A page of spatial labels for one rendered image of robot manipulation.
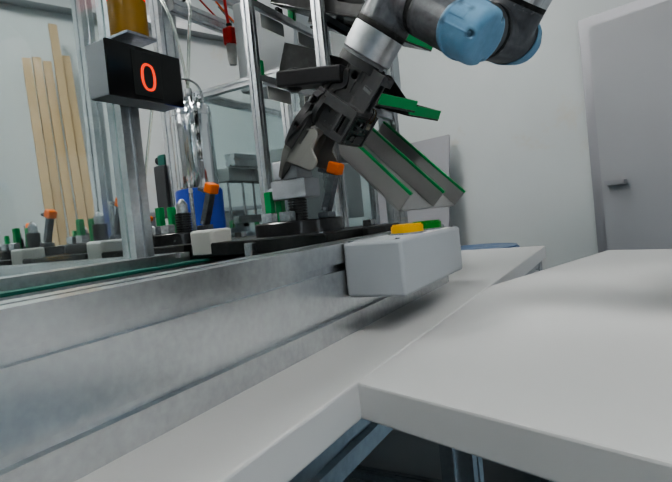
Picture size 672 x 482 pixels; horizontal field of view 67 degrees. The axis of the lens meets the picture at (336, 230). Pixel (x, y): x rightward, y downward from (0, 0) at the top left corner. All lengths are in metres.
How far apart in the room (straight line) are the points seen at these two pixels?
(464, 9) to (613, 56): 3.32
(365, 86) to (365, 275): 0.30
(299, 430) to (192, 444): 0.07
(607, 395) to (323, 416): 0.18
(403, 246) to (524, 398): 0.22
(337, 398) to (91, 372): 0.17
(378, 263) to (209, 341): 0.22
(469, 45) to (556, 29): 3.56
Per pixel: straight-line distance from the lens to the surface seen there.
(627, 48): 3.94
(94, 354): 0.33
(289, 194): 0.79
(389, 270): 0.53
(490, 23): 0.67
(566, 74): 4.11
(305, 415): 0.36
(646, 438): 0.32
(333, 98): 0.74
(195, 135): 1.74
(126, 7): 0.78
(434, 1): 0.69
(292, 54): 1.13
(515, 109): 4.26
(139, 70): 0.75
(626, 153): 3.86
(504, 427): 0.34
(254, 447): 0.32
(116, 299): 0.34
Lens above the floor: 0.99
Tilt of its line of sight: 1 degrees down
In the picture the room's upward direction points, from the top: 6 degrees counter-clockwise
